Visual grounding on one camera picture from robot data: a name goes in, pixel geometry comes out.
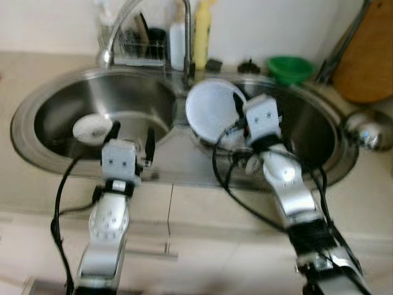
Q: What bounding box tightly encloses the beige kitchen cabinet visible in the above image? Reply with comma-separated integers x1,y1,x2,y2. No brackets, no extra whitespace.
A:
0,52,393,295

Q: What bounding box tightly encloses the small black sponge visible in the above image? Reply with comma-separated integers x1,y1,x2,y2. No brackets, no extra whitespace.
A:
206,58,224,72

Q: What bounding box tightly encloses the white ceramic bowl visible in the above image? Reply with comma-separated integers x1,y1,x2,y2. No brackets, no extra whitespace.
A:
72,114,115,147

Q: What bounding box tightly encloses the round wooden cutting board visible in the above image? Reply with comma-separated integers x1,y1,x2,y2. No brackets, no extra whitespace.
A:
332,0,393,104

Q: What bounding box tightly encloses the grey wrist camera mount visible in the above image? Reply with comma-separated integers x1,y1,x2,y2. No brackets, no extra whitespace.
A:
100,138,141,183
243,94,284,148

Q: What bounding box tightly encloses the green plastic bowl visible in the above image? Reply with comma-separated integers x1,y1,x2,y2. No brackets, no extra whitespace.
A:
266,55,316,85

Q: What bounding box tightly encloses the steel wire sink rack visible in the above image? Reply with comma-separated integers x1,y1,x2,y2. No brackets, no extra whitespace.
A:
117,37,168,68

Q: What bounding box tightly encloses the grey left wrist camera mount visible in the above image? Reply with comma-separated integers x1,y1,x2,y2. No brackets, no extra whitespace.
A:
100,138,141,183

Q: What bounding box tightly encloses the black cup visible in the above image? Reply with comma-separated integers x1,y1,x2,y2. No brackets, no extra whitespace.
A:
150,28,168,60

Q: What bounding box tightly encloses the grey metal rod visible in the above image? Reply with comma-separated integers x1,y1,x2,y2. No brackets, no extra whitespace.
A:
316,0,373,84

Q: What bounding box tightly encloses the plain white bottle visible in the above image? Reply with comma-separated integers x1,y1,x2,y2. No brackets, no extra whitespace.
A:
169,18,187,71

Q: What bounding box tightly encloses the steel gooseneck faucet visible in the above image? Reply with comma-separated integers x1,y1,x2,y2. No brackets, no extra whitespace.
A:
98,0,197,81

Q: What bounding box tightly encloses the double steel sink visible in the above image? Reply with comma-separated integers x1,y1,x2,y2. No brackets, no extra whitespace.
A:
11,66,360,189

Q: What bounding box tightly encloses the white floral plate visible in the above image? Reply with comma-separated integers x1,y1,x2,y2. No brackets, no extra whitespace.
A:
185,78,249,146

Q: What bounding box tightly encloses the yellow detergent bottle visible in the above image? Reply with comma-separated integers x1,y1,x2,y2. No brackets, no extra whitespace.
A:
193,0,214,70

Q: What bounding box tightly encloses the black sink stopper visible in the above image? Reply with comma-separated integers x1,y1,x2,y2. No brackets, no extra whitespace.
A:
238,58,261,75

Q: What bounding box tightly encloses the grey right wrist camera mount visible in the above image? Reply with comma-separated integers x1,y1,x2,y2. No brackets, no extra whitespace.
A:
243,94,284,148

